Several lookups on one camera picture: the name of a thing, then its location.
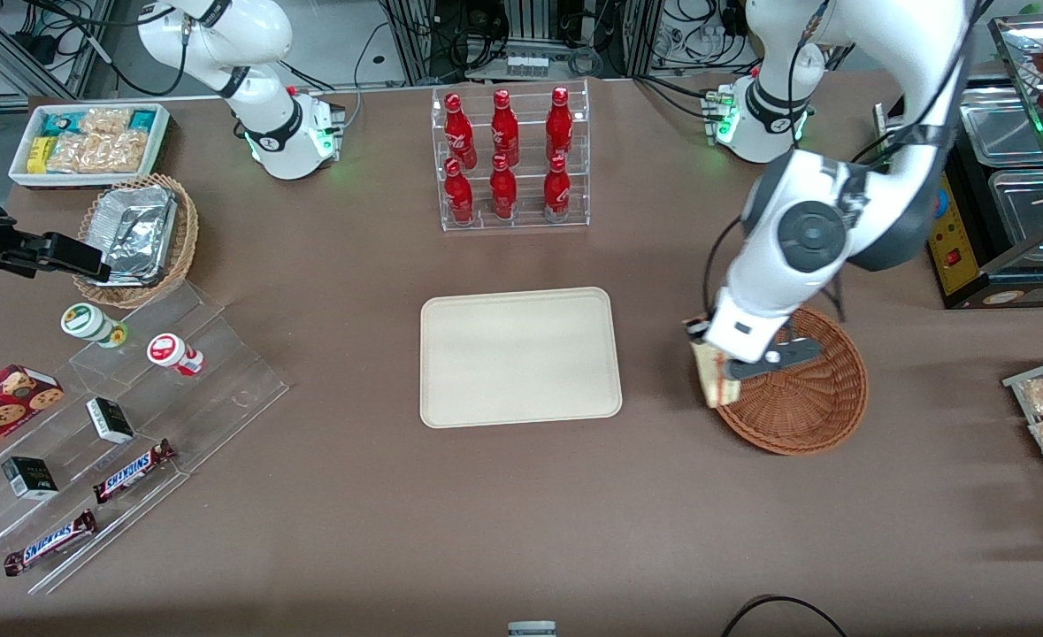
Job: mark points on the silver foil container stack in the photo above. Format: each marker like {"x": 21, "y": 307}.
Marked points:
{"x": 136, "y": 230}

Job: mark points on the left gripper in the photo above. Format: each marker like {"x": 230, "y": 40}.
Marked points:
{"x": 697, "y": 332}

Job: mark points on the steel warmer pan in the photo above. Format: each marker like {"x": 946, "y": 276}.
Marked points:
{"x": 1003, "y": 124}
{"x": 1039, "y": 208}

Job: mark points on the large clear snack bag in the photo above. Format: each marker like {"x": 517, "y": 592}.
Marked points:
{"x": 101, "y": 152}

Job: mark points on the teal snack packet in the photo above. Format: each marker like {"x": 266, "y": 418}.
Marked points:
{"x": 59, "y": 124}
{"x": 141, "y": 118}

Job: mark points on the green lidded sunflower cup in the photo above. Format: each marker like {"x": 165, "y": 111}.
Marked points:
{"x": 83, "y": 320}

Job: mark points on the clear acrylic stepped shelf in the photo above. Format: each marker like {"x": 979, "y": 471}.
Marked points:
{"x": 229, "y": 389}

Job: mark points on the yellow snack packet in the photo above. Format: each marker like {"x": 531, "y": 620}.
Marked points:
{"x": 39, "y": 155}

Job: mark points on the white plastic snack bin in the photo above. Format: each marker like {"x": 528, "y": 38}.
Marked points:
{"x": 88, "y": 181}

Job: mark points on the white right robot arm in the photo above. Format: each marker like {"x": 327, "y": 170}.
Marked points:
{"x": 264, "y": 97}

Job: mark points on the Snickers chocolate bar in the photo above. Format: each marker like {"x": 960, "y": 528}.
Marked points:
{"x": 132, "y": 471}
{"x": 50, "y": 541}

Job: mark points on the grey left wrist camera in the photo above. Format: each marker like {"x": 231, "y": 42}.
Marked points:
{"x": 773, "y": 358}

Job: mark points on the white power strip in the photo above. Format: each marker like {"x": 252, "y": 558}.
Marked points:
{"x": 534, "y": 65}

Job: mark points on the clear acrylic bottle rack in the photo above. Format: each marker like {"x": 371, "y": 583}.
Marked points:
{"x": 483, "y": 218}

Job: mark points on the black box white label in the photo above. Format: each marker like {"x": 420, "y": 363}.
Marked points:
{"x": 110, "y": 420}

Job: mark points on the black food warmer cabinet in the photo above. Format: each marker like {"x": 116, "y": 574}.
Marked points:
{"x": 954, "y": 230}

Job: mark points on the cream plastic serving tray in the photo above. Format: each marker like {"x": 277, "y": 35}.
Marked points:
{"x": 521, "y": 354}

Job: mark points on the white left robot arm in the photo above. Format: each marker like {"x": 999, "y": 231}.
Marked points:
{"x": 809, "y": 234}

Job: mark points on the red cola bottle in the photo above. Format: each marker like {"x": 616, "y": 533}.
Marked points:
{"x": 560, "y": 128}
{"x": 459, "y": 195}
{"x": 557, "y": 189}
{"x": 505, "y": 133}
{"x": 461, "y": 137}
{"x": 503, "y": 191}

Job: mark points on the dark brown wicker basket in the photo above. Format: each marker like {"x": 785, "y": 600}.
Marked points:
{"x": 804, "y": 407}

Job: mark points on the black box gold face print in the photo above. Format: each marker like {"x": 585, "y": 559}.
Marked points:
{"x": 30, "y": 478}

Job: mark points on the triangle sandwich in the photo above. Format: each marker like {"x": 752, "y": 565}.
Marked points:
{"x": 709, "y": 376}

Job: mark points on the small grey device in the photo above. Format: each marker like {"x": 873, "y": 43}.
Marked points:
{"x": 532, "y": 629}

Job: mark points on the red lidded yogurt cup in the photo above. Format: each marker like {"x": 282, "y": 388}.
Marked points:
{"x": 165, "y": 349}

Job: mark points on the light wicker basket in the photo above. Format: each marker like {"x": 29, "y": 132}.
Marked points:
{"x": 183, "y": 239}

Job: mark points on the small clear snack bag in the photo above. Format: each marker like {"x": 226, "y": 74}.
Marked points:
{"x": 105, "y": 121}

